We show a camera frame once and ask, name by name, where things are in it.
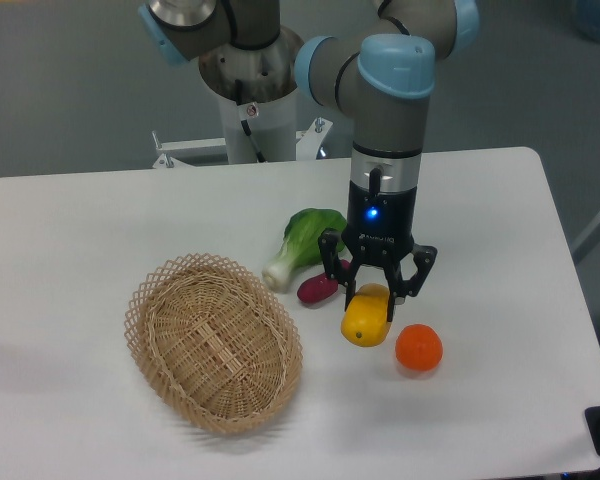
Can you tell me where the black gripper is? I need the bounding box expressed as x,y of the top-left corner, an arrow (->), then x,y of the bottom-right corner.
318,181 -> 438,322

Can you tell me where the yellow mango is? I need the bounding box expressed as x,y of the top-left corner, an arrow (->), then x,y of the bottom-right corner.
341,283 -> 391,348

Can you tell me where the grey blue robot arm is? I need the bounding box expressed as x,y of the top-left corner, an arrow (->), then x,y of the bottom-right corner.
138,1 -> 479,306

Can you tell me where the woven wicker basket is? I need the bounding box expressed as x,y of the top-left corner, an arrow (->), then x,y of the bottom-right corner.
124,254 -> 302,435

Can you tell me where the purple sweet potato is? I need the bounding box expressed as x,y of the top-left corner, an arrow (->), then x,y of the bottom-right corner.
296,273 -> 344,305

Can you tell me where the green bok choy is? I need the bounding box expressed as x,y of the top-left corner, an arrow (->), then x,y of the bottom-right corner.
261,208 -> 347,293

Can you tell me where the orange tangerine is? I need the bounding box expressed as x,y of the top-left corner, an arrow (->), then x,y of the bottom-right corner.
395,324 -> 444,372

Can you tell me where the blue object top right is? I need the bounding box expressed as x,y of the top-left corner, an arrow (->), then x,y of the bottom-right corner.
571,0 -> 600,43

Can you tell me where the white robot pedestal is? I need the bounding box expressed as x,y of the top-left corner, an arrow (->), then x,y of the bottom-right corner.
151,24 -> 354,169

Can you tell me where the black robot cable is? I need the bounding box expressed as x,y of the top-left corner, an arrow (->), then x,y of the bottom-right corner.
234,79 -> 270,164

